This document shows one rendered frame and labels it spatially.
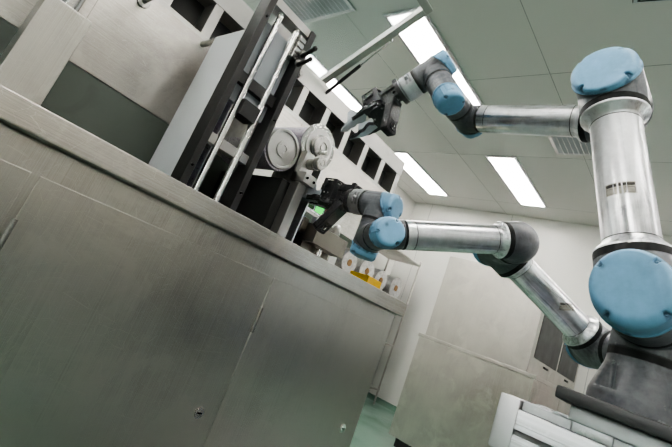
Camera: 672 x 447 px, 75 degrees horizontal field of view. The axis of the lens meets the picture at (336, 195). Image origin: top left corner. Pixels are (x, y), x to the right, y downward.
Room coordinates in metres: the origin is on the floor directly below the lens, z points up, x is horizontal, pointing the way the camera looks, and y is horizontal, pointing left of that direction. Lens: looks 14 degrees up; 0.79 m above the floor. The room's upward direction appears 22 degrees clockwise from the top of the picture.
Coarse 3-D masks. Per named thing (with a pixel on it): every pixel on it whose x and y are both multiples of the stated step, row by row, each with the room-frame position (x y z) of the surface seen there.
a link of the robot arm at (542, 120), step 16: (480, 112) 1.05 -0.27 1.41; (496, 112) 1.01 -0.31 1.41; (512, 112) 0.98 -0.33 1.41; (528, 112) 0.95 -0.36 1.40; (544, 112) 0.92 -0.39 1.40; (560, 112) 0.89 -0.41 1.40; (576, 112) 0.86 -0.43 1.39; (464, 128) 1.11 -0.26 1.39; (480, 128) 1.07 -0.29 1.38; (496, 128) 1.03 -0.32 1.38; (512, 128) 1.00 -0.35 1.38; (528, 128) 0.96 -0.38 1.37; (544, 128) 0.93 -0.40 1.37; (560, 128) 0.91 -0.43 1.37; (576, 128) 0.87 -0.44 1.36
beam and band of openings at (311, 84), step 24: (168, 0) 1.21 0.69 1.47; (192, 0) 1.32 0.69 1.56; (216, 0) 1.29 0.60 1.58; (240, 0) 1.34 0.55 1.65; (192, 24) 1.34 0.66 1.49; (216, 24) 1.32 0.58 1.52; (240, 24) 1.37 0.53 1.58; (312, 72) 1.63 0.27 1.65; (312, 96) 1.69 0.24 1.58; (336, 96) 1.75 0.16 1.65; (312, 120) 1.77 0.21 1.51; (336, 120) 1.82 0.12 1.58; (336, 144) 1.85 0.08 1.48; (360, 144) 1.97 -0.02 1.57; (384, 144) 2.04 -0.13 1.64; (360, 168) 1.97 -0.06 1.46; (384, 168) 2.17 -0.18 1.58
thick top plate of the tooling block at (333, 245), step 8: (312, 224) 1.39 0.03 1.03; (304, 232) 1.40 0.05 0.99; (312, 232) 1.38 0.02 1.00; (328, 232) 1.40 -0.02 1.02; (304, 240) 1.40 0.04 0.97; (312, 240) 1.37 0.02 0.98; (320, 240) 1.39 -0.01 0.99; (328, 240) 1.41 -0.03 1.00; (336, 240) 1.44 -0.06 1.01; (344, 240) 1.47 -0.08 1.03; (320, 248) 1.44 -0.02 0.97; (328, 248) 1.42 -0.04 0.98; (336, 248) 1.45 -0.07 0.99; (344, 248) 1.48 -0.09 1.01; (336, 256) 1.47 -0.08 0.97
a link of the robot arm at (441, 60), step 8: (432, 56) 1.05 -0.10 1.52; (440, 56) 1.03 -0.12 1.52; (448, 56) 1.03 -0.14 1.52; (424, 64) 1.06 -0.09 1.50; (432, 64) 1.04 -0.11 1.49; (440, 64) 1.04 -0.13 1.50; (448, 64) 1.03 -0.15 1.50; (416, 72) 1.07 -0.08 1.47; (424, 72) 1.06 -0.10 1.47; (416, 80) 1.08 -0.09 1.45; (424, 80) 1.07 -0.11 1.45; (424, 88) 1.09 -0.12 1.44
